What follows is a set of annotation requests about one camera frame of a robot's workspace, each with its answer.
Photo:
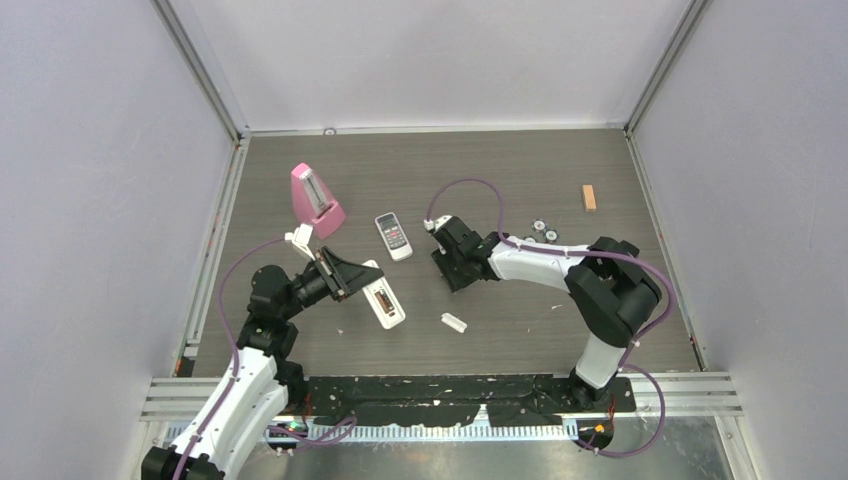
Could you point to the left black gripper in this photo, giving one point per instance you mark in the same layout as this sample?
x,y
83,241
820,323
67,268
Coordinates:
x,y
340,276

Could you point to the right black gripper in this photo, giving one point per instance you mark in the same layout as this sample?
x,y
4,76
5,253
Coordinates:
x,y
456,283

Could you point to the large white remote control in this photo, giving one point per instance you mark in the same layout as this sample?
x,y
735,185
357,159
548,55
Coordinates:
x,y
384,303

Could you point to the small white remote control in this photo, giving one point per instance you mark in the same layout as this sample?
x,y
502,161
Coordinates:
x,y
393,236

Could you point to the white battery cover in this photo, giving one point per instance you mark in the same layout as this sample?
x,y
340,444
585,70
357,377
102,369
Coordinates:
x,y
453,322

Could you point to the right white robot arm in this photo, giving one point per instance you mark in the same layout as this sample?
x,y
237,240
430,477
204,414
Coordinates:
x,y
610,286

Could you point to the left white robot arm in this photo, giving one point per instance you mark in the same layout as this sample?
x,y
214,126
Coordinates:
x,y
260,381

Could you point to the pink metronome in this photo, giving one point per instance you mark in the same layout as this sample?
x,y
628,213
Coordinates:
x,y
313,203

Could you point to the blue white poker chip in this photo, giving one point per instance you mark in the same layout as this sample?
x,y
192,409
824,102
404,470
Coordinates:
x,y
551,236
538,226

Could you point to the small wooden block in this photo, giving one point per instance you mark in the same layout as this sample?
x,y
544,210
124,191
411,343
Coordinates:
x,y
589,198

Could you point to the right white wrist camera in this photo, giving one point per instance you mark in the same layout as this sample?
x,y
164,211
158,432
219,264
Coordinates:
x,y
432,225

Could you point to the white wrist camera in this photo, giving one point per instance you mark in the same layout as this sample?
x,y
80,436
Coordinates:
x,y
299,239
432,225

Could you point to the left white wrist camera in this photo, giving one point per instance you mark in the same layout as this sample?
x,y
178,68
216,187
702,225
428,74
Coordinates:
x,y
299,239

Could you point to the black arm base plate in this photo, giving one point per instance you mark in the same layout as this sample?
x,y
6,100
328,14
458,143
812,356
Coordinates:
x,y
451,400

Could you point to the white slotted cable duct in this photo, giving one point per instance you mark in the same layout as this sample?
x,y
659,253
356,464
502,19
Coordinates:
x,y
289,430

